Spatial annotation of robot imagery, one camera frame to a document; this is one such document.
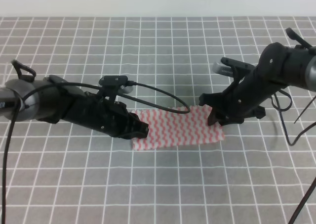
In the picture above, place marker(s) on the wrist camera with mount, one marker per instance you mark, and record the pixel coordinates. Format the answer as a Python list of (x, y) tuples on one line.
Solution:
[(232, 68), (113, 85)]

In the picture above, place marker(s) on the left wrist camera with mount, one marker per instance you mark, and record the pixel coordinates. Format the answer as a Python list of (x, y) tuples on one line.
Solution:
[(113, 85)]

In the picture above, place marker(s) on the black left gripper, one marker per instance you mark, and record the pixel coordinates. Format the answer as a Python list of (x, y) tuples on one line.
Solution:
[(101, 115)]

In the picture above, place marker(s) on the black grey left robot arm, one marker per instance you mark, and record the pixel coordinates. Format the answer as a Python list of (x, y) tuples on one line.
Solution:
[(53, 99)]

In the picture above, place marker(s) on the pink white wavy striped towel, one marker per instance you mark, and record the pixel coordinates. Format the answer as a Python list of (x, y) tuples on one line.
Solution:
[(168, 129)]

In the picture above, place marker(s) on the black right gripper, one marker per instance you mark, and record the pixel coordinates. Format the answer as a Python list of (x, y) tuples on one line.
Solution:
[(231, 107)]

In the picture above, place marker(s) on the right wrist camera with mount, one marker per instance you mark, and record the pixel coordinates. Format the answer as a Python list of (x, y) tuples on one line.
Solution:
[(232, 68)]

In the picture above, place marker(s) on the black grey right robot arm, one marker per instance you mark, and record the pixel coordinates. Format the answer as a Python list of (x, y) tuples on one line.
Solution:
[(278, 67)]

